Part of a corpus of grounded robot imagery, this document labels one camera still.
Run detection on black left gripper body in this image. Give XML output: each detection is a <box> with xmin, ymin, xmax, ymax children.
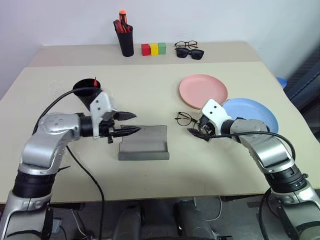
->
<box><xmin>98</xmin><ymin>111</ymin><xmax>123</xmax><ymax>145</ymax></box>

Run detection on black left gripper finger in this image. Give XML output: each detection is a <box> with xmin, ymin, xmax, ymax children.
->
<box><xmin>116</xmin><ymin>111</ymin><xmax>138</xmax><ymax>122</ymax></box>
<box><xmin>113</xmin><ymin>126</ymin><xmax>142</xmax><ymax>138</ymax></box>

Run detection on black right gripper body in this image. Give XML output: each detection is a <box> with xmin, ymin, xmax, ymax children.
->
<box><xmin>198</xmin><ymin>115</ymin><xmax>216</xmax><ymax>136</ymax></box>

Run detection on grey glasses case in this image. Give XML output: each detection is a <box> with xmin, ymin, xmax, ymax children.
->
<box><xmin>117</xmin><ymin>124</ymin><xmax>170</xmax><ymax>161</ymax></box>

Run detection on wide black cup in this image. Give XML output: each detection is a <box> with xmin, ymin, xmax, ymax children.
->
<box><xmin>72</xmin><ymin>78</ymin><xmax>103</xmax><ymax>114</ymax></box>

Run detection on pink plate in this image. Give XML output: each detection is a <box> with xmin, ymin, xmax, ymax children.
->
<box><xmin>178</xmin><ymin>73</ymin><xmax>229</xmax><ymax>110</ymax></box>

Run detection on blue plate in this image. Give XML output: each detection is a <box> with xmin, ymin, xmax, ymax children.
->
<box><xmin>221</xmin><ymin>97</ymin><xmax>279</xmax><ymax>135</ymax></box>

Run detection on tall black pen holder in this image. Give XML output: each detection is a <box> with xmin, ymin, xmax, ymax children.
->
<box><xmin>116</xmin><ymin>24</ymin><xmax>135</xmax><ymax>58</ymax></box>

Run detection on black sunglasses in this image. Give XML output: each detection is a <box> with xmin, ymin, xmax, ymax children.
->
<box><xmin>175</xmin><ymin>47</ymin><xmax>205</xmax><ymax>61</ymax></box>

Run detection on dark rounded shape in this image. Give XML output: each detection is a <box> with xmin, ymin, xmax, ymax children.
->
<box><xmin>174</xmin><ymin>199</ymin><xmax>220</xmax><ymax>240</ymax></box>
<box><xmin>111</xmin><ymin>201</ymin><xmax>145</xmax><ymax>240</ymax></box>

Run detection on blue round object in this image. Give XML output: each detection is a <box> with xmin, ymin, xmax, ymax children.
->
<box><xmin>275</xmin><ymin>76</ymin><xmax>288</xmax><ymax>89</ymax></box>

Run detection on orange-capped black marker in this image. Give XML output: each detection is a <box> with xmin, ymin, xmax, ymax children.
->
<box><xmin>118</xmin><ymin>9</ymin><xmax>129</xmax><ymax>32</ymax></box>

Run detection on dark slatted furniture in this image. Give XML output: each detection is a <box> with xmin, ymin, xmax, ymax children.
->
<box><xmin>284</xmin><ymin>52</ymin><xmax>320</xmax><ymax>115</ymax></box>

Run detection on thin black-frame clear glasses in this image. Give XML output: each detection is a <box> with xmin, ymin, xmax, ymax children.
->
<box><xmin>174</xmin><ymin>111</ymin><xmax>201</xmax><ymax>127</ymax></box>

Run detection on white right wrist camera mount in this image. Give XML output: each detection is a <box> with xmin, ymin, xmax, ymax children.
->
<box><xmin>201</xmin><ymin>98</ymin><xmax>235</xmax><ymax>137</ymax></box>

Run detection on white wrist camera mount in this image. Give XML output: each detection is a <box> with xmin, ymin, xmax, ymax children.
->
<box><xmin>89</xmin><ymin>91</ymin><xmax>118</xmax><ymax>140</ymax></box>
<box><xmin>201</xmin><ymin>98</ymin><xmax>235</xmax><ymax>137</ymax></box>

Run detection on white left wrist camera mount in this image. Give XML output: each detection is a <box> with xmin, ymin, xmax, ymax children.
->
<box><xmin>89</xmin><ymin>91</ymin><xmax>118</xmax><ymax>140</ymax></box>

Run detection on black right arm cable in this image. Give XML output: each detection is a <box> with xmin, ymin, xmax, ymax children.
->
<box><xmin>209</xmin><ymin>131</ymin><xmax>296</xmax><ymax>240</ymax></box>

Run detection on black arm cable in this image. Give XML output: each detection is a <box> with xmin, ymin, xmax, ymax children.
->
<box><xmin>209</xmin><ymin>131</ymin><xmax>296</xmax><ymax>240</ymax></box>
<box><xmin>31</xmin><ymin>88</ymin><xmax>106</xmax><ymax>240</ymax></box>

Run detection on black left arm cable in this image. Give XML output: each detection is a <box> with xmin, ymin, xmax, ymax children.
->
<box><xmin>31</xmin><ymin>88</ymin><xmax>106</xmax><ymax>240</ymax></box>

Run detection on thin white cable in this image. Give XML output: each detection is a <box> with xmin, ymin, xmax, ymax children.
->
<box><xmin>193</xmin><ymin>196</ymin><xmax>223</xmax><ymax>222</ymax></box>

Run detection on brown-frame clear glasses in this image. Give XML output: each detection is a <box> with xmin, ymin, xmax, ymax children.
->
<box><xmin>174</xmin><ymin>40</ymin><xmax>199</xmax><ymax>50</ymax></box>

